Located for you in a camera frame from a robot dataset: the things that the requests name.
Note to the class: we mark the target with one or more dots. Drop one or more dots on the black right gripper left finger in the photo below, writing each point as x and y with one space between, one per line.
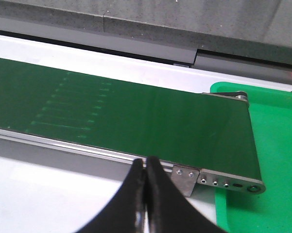
125 212

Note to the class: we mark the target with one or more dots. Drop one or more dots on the aluminium conveyor front rail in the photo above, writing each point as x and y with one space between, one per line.
64 155

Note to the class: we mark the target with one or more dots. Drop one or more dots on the metal conveyor end bracket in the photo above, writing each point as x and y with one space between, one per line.
185 179

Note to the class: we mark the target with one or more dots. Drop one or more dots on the green plastic bin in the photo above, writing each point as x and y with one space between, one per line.
271 211

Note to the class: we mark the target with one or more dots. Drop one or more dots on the white conveyor rear rail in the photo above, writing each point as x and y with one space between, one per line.
121 68

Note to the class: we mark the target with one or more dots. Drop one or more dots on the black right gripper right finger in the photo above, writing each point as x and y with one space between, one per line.
168 210

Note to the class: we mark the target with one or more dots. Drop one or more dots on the green conveyor belt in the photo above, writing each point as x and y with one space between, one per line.
201 130

